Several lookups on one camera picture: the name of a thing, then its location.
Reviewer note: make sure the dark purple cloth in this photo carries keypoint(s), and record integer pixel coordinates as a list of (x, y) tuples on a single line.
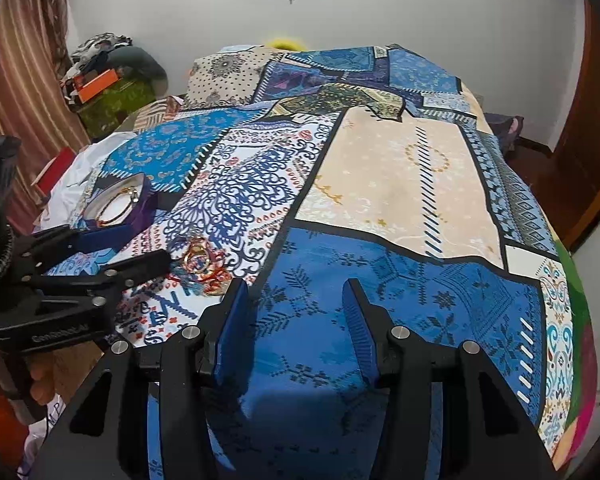
[(505, 130)]

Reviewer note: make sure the pile of clothes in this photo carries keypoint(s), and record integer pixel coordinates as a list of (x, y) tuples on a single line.
[(107, 55)]

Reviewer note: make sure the orange cloth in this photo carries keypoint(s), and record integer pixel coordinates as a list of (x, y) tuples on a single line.
[(0, 400)]

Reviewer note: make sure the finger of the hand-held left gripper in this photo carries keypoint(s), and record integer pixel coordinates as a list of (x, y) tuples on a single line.
[(145, 265), (107, 240)]

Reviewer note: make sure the thin gold bangle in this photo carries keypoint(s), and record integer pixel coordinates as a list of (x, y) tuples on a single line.
[(101, 221)]

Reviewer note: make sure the red flat packet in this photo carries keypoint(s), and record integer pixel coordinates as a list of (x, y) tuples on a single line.
[(55, 170)]

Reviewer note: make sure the blue patchwork printed bedsheet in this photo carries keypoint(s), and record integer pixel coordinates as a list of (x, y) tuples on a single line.
[(400, 195)]

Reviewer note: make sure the wooden door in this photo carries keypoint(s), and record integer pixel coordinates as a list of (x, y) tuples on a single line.
[(590, 125)]

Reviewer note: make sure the striped brown curtain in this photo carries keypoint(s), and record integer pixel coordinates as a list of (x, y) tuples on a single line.
[(15, 80)]

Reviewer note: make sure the person's left hand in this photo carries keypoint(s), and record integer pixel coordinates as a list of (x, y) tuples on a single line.
[(47, 375)]

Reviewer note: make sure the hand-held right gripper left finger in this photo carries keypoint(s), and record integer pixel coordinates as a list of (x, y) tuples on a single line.
[(232, 332)]

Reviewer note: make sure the white cloth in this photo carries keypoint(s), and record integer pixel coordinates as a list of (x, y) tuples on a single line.
[(87, 160)]

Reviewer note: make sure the cream patterned pillow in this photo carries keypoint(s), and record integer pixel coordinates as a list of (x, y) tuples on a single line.
[(225, 77)]

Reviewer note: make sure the teal thread tassel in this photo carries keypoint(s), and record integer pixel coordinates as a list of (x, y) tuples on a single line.
[(187, 284)]

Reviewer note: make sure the white plastic bag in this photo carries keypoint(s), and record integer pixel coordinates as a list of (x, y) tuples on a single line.
[(40, 440)]

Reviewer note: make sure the green patterned cloth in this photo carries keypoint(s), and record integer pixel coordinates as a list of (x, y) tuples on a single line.
[(112, 105)]

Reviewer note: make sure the orange box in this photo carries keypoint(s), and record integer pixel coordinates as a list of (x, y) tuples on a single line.
[(96, 84)]

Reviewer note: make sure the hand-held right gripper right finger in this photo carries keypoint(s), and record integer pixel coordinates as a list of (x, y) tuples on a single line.
[(361, 335)]

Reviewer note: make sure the purple round jewelry box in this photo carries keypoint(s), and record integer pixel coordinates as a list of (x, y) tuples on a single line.
[(142, 205)]

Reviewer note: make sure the gold and red bangle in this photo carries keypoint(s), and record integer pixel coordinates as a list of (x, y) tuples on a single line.
[(198, 248)]

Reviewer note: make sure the yellow fluffy object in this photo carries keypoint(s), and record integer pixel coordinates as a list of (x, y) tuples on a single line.
[(282, 42)]

